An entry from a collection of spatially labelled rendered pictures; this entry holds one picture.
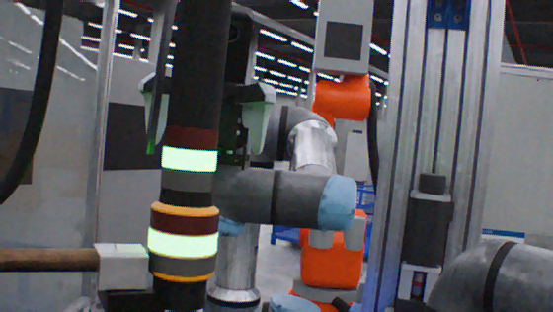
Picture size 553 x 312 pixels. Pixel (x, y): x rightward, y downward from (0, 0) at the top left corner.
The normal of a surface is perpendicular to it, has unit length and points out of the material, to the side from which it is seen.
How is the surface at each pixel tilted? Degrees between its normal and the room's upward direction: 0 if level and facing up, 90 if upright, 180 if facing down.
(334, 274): 90
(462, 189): 90
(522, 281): 68
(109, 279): 90
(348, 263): 90
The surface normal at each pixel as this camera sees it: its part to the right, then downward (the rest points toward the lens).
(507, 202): -0.12, 0.03
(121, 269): 0.47, 0.09
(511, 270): -0.59, -0.56
